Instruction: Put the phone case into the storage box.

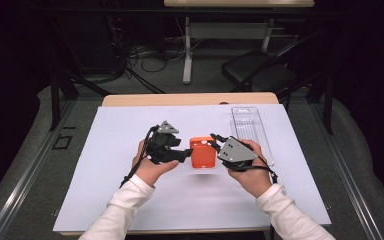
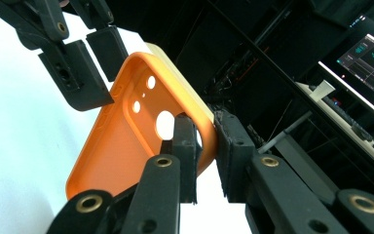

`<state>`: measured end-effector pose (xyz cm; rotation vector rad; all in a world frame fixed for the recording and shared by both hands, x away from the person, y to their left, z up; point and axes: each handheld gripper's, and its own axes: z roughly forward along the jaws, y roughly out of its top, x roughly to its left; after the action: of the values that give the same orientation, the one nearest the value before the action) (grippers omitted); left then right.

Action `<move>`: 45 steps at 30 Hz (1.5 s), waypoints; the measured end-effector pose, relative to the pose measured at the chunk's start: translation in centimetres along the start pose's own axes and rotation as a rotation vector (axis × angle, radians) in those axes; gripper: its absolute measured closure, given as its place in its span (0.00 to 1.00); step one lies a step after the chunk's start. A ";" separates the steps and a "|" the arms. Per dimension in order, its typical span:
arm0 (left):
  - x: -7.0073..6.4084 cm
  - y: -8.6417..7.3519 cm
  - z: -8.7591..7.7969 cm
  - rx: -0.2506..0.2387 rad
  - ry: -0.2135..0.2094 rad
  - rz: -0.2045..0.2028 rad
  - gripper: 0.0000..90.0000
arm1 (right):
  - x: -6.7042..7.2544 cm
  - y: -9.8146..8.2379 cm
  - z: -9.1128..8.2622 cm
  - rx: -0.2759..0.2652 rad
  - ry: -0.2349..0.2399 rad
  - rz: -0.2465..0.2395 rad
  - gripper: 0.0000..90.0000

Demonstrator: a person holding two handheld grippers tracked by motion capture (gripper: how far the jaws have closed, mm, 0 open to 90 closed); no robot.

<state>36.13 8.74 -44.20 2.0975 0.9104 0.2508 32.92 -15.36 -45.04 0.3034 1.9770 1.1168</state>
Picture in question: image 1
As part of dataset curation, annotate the clear plastic tray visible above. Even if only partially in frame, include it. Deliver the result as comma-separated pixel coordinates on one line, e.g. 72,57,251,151
229,106,276,168

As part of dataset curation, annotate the wooden table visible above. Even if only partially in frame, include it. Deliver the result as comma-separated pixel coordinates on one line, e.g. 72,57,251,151
59,92,328,237

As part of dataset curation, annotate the person's left hand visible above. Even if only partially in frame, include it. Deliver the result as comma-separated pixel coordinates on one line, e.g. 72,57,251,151
132,139,180,188

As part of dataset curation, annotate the metal floor rail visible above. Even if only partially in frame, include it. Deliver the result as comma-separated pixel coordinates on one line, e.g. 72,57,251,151
0,99,78,240
308,103,384,240

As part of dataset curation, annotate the bundle of floor cables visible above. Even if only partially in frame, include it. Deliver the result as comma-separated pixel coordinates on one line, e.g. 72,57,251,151
126,39,188,73

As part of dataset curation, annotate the orange phone case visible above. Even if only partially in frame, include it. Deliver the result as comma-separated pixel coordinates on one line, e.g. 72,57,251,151
189,135,218,170

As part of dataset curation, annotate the left hand-held gripper cable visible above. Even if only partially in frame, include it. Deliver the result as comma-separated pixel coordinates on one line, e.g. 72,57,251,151
119,124,161,189

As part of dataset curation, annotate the person's right hand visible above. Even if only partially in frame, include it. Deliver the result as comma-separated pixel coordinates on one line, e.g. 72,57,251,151
227,139,274,198

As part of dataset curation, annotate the dark equipment rack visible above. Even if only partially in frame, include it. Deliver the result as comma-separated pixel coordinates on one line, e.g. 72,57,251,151
56,13,129,77

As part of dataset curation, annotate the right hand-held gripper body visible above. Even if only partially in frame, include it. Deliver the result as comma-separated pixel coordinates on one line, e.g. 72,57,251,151
217,135,259,173

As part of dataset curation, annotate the black folding chair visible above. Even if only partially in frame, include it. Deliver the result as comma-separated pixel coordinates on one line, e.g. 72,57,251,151
221,29,328,101

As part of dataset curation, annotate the white-legged desk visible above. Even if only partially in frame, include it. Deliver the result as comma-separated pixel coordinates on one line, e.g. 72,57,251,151
163,0,315,85

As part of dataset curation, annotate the right hand-held gripper cable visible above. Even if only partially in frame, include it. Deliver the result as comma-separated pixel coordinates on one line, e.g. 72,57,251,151
228,154,279,184

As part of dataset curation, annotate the white table sheet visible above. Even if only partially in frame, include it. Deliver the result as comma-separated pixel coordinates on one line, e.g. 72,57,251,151
52,103,332,233

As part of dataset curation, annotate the hand-held gripper cable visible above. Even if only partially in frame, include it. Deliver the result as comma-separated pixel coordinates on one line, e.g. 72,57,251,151
228,154,279,184
119,124,161,189

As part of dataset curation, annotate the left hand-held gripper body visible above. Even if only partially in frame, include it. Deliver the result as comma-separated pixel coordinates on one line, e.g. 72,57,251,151
145,120,182,164

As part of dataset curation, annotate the black metal stand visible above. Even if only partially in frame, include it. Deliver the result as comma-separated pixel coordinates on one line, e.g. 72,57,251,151
308,71,334,135
48,19,114,132

